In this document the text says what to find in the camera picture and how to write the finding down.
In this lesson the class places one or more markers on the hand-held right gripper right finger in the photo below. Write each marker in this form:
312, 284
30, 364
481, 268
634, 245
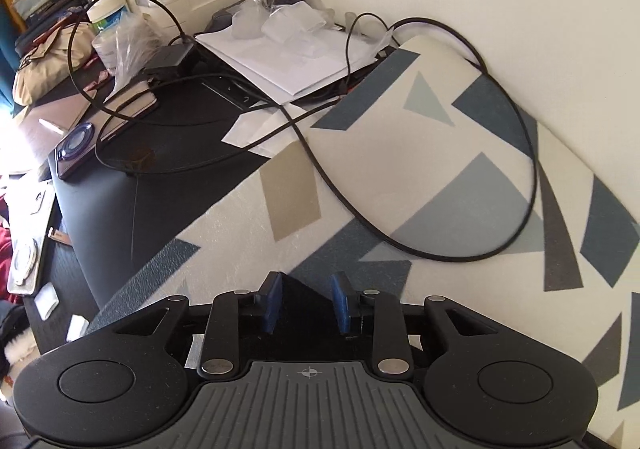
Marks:
342, 301

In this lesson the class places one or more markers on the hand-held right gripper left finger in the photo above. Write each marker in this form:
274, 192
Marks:
272, 301

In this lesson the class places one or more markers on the clear plastic packaging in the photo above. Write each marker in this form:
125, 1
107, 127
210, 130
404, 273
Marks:
285, 21

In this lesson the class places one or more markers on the black desk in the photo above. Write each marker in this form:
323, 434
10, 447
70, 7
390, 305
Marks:
165, 199

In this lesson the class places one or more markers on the white paper scraps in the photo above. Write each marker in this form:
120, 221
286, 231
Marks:
255, 129

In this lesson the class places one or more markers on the geometric patterned mat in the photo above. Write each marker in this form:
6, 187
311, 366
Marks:
400, 154

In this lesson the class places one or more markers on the pen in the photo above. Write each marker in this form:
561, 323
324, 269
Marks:
52, 125

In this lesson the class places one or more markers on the clear plastic blister pack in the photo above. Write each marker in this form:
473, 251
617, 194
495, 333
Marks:
27, 249

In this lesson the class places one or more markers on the red garment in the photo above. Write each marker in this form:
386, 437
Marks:
5, 259

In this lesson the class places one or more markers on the stack of white papers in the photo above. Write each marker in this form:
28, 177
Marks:
280, 59

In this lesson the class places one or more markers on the teal curtain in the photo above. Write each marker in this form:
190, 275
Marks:
5, 64

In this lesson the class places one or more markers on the clear plastic bag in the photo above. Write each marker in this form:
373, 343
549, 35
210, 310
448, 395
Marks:
125, 44

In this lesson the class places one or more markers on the black covered book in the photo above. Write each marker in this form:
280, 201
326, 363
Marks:
132, 99

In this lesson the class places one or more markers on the tan notebook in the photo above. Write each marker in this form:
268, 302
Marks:
60, 114

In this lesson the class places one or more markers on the black power adapter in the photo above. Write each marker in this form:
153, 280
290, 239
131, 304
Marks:
172, 58

